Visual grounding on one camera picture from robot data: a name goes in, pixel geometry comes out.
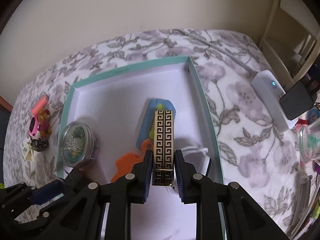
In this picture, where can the gold patterned metal case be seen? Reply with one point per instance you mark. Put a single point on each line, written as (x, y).
(163, 140)

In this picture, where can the toy dog figure pink cap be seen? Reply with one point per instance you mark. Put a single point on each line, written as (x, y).
(44, 123)

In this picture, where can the blue and orange toy gun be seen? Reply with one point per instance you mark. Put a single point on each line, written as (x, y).
(147, 120)

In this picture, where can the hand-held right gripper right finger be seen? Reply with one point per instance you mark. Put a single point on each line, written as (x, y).
(181, 177)

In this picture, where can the white wrist watch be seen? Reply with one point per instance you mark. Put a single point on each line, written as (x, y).
(200, 160)

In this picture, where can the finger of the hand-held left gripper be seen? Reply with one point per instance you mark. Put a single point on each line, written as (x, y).
(47, 192)
(73, 177)

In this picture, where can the black power adapter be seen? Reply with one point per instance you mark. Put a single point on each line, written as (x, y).
(296, 100)

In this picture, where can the pink and blue case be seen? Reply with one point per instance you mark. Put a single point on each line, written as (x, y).
(40, 105)

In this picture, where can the cream wooden shelf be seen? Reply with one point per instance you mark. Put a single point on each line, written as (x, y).
(292, 30)

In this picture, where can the black toy car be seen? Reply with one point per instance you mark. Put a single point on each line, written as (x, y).
(40, 144)

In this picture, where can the clear glass jar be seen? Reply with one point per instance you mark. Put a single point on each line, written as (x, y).
(310, 140)

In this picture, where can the white power bank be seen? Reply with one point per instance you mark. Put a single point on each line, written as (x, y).
(267, 92)

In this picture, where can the clear cup with clutter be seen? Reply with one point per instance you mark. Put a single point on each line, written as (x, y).
(315, 115)

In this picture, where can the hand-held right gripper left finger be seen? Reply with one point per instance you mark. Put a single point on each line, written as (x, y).
(147, 177)

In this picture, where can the round tin of beads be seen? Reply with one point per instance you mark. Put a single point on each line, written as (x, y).
(75, 142)

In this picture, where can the teal shallow cardboard box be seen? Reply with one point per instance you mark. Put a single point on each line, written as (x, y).
(112, 100)

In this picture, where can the white plastic hair clip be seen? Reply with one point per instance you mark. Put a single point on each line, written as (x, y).
(302, 200)

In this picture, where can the cream plastic clip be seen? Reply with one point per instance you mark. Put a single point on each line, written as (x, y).
(28, 153)

